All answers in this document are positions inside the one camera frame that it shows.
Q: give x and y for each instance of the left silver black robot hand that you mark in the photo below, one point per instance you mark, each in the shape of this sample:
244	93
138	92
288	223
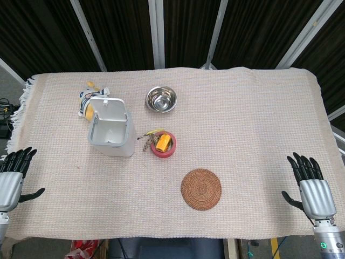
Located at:
9	186

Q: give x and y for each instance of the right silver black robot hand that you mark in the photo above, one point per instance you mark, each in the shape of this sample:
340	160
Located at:
315	193

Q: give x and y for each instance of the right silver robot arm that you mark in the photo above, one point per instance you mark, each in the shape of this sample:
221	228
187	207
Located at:
330	238

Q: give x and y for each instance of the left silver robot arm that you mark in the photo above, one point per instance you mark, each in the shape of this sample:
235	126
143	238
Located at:
2	226

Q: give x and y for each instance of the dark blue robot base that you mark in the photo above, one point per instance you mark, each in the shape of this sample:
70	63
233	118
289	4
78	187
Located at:
167	248

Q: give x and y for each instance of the white hinged bin lid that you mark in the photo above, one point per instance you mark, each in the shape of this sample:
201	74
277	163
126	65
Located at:
106	108

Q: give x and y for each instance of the red white plastic bag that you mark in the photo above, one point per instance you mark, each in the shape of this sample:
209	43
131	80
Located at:
81	249

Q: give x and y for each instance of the brown woven round coaster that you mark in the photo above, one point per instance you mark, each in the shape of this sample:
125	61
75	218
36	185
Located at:
201	189

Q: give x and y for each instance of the yellow plush toy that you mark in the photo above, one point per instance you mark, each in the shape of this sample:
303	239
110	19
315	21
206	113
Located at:
87	101

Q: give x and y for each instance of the white trash bin body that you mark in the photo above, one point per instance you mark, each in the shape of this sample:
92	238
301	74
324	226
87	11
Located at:
113	135

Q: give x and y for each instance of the beige woven tablecloth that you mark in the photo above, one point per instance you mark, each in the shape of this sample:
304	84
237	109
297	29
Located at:
172	162

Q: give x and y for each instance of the dried plant sprig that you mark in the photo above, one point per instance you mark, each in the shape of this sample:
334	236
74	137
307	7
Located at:
151	139

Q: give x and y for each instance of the red round dish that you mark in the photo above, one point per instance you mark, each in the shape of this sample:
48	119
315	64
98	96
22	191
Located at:
163	151

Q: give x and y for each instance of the stainless steel bowl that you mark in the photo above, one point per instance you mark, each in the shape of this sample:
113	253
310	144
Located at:
161	99

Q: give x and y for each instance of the white metal frame bar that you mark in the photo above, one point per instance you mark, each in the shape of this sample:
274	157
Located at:
215	33
302	33
90	35
10	73
157	33

